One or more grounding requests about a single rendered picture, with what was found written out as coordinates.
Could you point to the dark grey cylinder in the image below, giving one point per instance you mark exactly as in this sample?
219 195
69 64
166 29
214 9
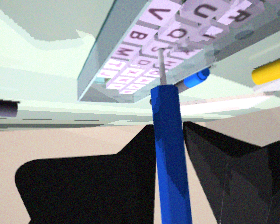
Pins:
8 109

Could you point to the black stylus with blue cap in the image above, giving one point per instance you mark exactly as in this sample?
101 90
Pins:
192 80

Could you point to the blue stylus with white tip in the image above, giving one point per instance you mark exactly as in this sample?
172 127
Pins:
170 153

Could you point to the grey keyboard with keys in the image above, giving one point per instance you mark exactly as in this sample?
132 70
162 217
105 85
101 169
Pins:
122 65

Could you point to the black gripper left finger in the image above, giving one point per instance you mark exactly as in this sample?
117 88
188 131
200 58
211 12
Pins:
124 180

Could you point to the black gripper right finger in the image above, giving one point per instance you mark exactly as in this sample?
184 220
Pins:
241 180

